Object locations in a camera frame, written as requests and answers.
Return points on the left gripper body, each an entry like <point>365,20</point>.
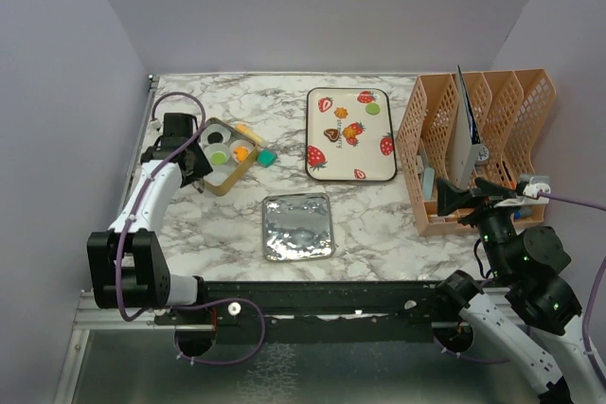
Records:
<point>200,164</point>

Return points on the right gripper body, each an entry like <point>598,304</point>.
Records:
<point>492,223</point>

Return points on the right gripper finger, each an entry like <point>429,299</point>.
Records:
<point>493,190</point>
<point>451,197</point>

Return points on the green round cookie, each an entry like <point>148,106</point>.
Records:
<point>218,158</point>
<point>373,108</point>

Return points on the black sandwich cookie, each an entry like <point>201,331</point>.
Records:
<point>214,138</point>

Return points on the gold cookie tin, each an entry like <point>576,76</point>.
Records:
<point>236,170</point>

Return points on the orange fish cookie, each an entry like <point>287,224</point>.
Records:
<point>241,153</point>

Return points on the tin lid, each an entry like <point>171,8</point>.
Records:
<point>297,227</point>

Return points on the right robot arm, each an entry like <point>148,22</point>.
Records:
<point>557,355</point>

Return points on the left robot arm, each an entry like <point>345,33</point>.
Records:
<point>128,269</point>

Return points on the white folder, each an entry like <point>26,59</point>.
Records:
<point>466,150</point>

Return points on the peach file organizer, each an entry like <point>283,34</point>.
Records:
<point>510,108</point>

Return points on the strawberry tray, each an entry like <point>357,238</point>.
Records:
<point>365,151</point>

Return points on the orange flower cookie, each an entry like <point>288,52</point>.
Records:
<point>341,113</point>

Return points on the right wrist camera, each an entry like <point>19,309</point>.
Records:
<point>533,186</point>

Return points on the aluminium frame rail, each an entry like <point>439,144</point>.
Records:
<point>111,361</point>

